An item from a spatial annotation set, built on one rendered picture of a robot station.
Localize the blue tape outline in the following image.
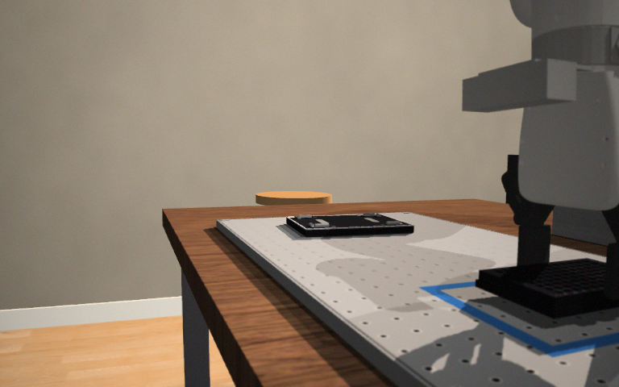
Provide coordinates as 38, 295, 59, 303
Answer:
418, 281, 619, 357

